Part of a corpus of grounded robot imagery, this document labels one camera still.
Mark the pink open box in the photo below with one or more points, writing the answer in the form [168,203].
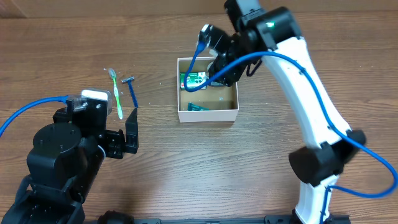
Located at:
[222,102]

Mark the blue disposable razor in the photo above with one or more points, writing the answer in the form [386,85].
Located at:
[133,96]

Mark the green soap bar packet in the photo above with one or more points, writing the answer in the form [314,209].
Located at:
[193,80]

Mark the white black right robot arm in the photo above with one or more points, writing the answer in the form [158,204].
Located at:
[274,39]

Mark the teal toothpaste tube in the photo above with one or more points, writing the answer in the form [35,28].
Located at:
[193,107]

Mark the clear soap pump bottle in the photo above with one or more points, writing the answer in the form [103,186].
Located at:
[212,70]

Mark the green toothbrush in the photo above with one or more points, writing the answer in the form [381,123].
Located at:
[112,75]

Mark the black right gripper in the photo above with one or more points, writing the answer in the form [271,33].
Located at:
[231,75]

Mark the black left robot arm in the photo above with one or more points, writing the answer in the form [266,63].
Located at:
[65,159]

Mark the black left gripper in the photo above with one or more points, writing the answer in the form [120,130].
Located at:
[117,147]

